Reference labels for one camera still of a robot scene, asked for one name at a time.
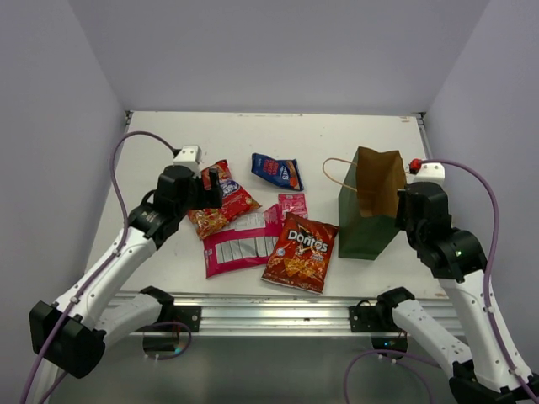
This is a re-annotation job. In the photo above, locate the small pink candy packet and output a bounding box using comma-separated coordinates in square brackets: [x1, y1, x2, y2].
[278, 193, 308, 220]

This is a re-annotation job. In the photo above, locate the large pink snack bag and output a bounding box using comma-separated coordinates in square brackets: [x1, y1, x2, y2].
[203, 204, 283, 279]

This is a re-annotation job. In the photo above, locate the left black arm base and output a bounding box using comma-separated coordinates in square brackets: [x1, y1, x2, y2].
[140, 286, 201, 332]

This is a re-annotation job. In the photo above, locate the purple cable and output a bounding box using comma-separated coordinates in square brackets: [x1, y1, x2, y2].
[343, 158, 536, 404]
[19, 130, 180, 404]

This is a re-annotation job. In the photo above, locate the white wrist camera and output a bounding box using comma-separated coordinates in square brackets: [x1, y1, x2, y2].
[409, 159, 446, 187]
[173, 145, 201, 177]

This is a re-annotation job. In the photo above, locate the red snack mix bag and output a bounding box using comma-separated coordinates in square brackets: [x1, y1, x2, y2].
[188, 160, 261, 240]

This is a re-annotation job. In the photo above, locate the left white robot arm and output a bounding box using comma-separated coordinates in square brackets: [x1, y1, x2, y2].
[29, 165, 222, 379]

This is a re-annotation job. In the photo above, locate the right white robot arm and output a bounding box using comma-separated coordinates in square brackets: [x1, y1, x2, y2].
[375, 182, 538, 403]

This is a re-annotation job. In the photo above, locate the green paper bag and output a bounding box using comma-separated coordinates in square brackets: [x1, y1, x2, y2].
[322, 146, 407, 261]

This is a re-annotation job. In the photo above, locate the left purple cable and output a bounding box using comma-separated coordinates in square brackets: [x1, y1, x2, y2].
[19, 130, 180, 404]

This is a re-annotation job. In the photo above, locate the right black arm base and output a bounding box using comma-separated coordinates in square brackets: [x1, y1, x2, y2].
[348, 287, 415, 333]

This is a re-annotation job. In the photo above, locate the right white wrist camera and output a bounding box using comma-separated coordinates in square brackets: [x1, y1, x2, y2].
[409, 159, 446, 187]

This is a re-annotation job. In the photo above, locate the blue chips bag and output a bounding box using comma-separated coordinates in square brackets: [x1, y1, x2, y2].
[251, 153, 304, 191]

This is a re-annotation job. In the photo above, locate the aluminium front rail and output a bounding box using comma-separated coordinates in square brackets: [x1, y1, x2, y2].
[96, 292, 464, 338]

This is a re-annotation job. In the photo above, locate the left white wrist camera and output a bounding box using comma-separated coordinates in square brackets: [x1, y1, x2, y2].
[173, 145, 201, 177]

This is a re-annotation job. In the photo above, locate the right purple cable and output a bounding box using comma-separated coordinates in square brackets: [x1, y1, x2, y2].
[343, 158, 536, 404]

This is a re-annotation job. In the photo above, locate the red Doritos bag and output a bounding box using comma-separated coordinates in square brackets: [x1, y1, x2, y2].
[262, 213, 339, 294]

